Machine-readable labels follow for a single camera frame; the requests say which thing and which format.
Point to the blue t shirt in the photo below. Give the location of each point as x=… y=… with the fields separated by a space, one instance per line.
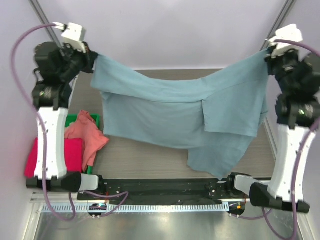
x=215 y=118

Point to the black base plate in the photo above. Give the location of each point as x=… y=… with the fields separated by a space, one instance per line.
x=210 y=188

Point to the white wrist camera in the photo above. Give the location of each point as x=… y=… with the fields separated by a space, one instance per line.
x=287 y=33
x=72 y=34

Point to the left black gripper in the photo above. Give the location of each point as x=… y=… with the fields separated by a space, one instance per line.
x=90 y=57

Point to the magenta t shirt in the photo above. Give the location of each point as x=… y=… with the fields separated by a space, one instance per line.
x=73 y=153

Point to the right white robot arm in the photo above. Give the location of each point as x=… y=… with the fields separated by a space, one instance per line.
x=298 y=113

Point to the green plastic bin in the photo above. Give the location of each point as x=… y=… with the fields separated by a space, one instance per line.
x=93 y=125

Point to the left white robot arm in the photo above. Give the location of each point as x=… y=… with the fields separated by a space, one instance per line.
x=58 y=67

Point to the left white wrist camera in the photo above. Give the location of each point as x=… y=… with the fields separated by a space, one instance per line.
x=72 y=34

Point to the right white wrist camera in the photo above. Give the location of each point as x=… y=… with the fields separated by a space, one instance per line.
x=287 y=33

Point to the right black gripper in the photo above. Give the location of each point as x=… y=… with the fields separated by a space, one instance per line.
x=275 y=63

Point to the white slotted cable duct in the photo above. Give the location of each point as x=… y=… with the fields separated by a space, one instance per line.
x=100 y=207

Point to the salmon pink t shirt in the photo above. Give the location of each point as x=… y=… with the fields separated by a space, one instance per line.
x=90 y=140

